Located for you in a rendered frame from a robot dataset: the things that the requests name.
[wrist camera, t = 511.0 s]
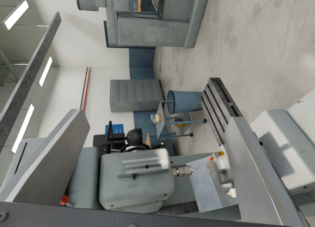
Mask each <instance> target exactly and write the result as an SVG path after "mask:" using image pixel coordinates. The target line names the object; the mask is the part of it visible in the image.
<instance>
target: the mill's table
mask: <svg viewBox="0 0 315 227"><path fill-rule="evenodd" d="M207 83H208V84H206V86H205V88H204V89H205V90H203V92H202V96H200V98H199V101H200V103H201V105H202V108H203V110H204V113H205V115H206V117H207V119H208V122H209V124H210V127H211V129H212V131H213V133H214V136H215V138H216V140H217V143H218V145H219V147H220V146H221V145H223V144H225V140H224V132H225V130H226V127H227V125H228V123H229V120H230V118H231V117H232V116H234V117H243V115H242V113H241V112H240V110H239V108H238V107H237V105H236V104H235V102H234V100H233V98H232V97H231V95H230V94H229V92H228V90H227V89H226V87H225V86H224V84H223V82H222V81H221V79H220V77H210V78H209V79H208V82H207ZM272 166H273V164H272ZM273 168H274V166H273ZM274 169H275V168H274ZM275 171H276V169H275ZM276 173H277V171H276ZM277 175H278V176H279V174H278V173H277ZM279 178H280V180H281V182H282V184H283V185H284V187H285V189H286V191H287V192H288V194H289V196H290V198H291V199H292V201H293V203H294V205H295V207H296V209H297V211H300V212H301V210H300V209H299V207H298V205H297V204H296V202H295V201H294V199H293V197H292V195H291V194H290V192H289V190H288V189H287V187H286V186H285V184H284V182H283V181H282V179H281V177H280V176H279ZM301 213H302V212H301Z"/></svg>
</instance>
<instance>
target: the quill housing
mask: <svg viewBox="0 0 315 227"><path fill-rule="evenodd" d="M161 160H167V162H168V166H169V169H168V171H167V172H161V173H154V174H144V175H137V176H136V178H135V180H133V178H132V176H129V177H122V178H118V176H117V165H129V164H137V163H145V162H153V161H161ZM175 188H176V185H175V180H174V176H173V170H172V165H171V161H170V157H169V152H168V151H167V150H166V149H153V150H144V151H131V152H121V153H111V154H105V155H103V156H102V157H101V158H100V161H99V176H98V192H97V199H98V201H99V202H100V204H101V205H102V206H103V207H104V208H105V209H113V208H119V207H125V206H131V205H136V204H144V203H150V202H158V201H161V200H166V199H168V198H169V197H170V195H171V194H172V193H173V192H174V191H175Z"/></svg>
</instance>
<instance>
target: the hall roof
mask: <svg viewBox="0 0 315 227"><path fill-rule="evenodd" d="M10 71H11V73H12V74H13V76H14V77H15V78H16V80H17V81H16V80H14V79H13V78H11V77H9V76H8V74H9V72H10ZM5 78H8V79H10V80H12V81H14V82H16V83H18V82H19V80H20V77H19V75H18V74H17V72H16V71H15V69H14V68H13V66H12V65H11V64H10V61H9V60H8V59H7V57H6V56H5V54H4V53H3V52H2V50H1V49H0V87H1V86H4V84H3V81H4V80H5Z"/></svg>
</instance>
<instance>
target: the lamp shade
mask: <svg viewBox="0 0 315 227"><path fill-rule="evenodd" d="M126 141H127V143H128V144H129V145H130V146H134V147H138V146H143V135H142V129H141V128H139V129H132V130H130V131H128V133H127V136H126Z"/></svg>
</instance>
